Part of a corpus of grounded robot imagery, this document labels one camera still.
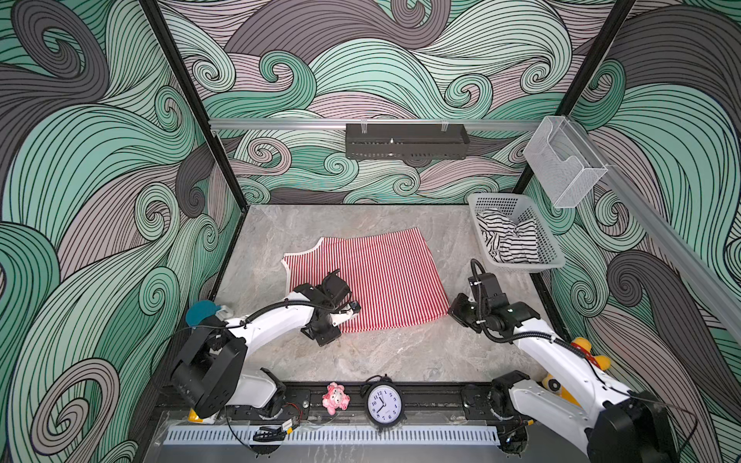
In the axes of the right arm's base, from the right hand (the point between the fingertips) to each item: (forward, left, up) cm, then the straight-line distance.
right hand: (447, 309), depth 83 cm
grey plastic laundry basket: (+21, -39, -1) cm, 45 cm away
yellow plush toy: (-14, -40, -3) cm, 43 cm away
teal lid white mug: (0, +74, -1) cm, 74 cm away
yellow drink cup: (-28, +65, +1) cm, 70 cm away
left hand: (-5, +36, -4) cm, 37 cm away
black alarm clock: (-24, +19, -4) cm, 31 cm away
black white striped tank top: (+28, -28, -4) cm, 40 cm away
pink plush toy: (-23, +32, -2) cm, 39 cm away
